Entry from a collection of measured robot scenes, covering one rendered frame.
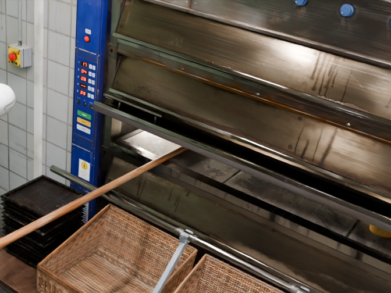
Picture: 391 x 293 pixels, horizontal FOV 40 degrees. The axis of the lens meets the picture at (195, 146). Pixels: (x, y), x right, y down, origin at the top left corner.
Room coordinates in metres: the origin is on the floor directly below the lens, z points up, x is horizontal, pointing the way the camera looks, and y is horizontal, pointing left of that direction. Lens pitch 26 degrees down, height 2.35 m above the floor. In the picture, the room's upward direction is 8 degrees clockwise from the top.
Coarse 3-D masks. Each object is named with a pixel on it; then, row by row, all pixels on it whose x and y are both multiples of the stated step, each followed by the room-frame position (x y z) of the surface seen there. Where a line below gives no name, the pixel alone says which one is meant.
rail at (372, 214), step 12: (108, 108) 2.19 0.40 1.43; (144, 120) 2.09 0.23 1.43; (168, 132) 2.03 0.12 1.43; (204, 144) 1.94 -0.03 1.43; (228, 156) 1.88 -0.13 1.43; (252, 168) 1.83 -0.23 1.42; (264, 168) 1.81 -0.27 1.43; (288, 180) 1.76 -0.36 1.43; (312, 192) 1.71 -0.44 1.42; (324, 192) 1.69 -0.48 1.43; (348, 204) 1.64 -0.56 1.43; (372, 216) 1.60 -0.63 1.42; (384, 216) 1.59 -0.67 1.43
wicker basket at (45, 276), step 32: (96, 224) 2.23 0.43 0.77; (128, 224) 2.23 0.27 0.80; (64, 256) 2.05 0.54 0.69; (96, 256) 2.21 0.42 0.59; (128, 256) 2.17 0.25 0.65; (160, 256) 2.10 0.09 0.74; (192, 256) 2.00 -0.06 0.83; (64, 288) 1.83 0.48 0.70; (96, 288) 1.98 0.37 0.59; (128, 288) 2.01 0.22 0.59
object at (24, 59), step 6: (12, 48) 2.60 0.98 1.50; (18, 48) 2.58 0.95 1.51; (24, 48) 2.59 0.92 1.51; (30, 48) 2.62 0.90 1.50; (24, 54) 2.59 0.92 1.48; (30, 54) 2.62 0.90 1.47; (18, 60) 2.58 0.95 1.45; (24, 60) 2.59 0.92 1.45; (30, 60) 2.62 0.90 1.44; (18, 66) 2.58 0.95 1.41; (24, 66) 2.59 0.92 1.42
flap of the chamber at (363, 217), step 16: (112, 112) 2.17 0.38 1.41; (128, 112) 2.23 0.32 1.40; (144, 112) 2.29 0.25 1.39; (144, 128) 2.08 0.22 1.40; (176, 128) 2.14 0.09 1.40; (192, 144) 1.97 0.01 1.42; (208, 144) 2.02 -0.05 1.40; (224, 144) 2.07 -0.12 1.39; (224, 160) 1.89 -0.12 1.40; (256, 160) 1.94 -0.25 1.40; (272, 160) 1.99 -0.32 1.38; (256, 176) 1.81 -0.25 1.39; (288, 176) 1.84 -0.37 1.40; (304, 176) 1.88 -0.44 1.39; (304, 192) 1.72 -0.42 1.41; (336, 192) 1.77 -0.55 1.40; (352, 192) 1.82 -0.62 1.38; (336, 208) 1.65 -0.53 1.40; (368, 208) 1.68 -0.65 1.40; (384, 208) 1.72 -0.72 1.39; (384, 224) 1.57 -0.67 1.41
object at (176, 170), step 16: (112, 144) 2.35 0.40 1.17; (128, 144) 2.35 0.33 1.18; (144, 160) 2.25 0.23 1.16; (176, 176) 2.16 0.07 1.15; (192, 176) 2.13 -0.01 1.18; (208, 192) 2.07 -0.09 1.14; (224, 192) 2.04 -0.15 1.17; (240, 192) 2.05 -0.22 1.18; (256, 208) 1.96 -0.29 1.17; (272, 208) 1.96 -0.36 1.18; (288, 224) 1.88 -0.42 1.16; (304, 224) 1.87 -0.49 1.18; (320, 240) 1.81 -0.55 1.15; (336, 240) 1.79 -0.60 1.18; (352, 240) 1.80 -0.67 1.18; (352, 256) 1.75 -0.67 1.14; (368, 256) 1.72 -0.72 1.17; (384, 256) 1.72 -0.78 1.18
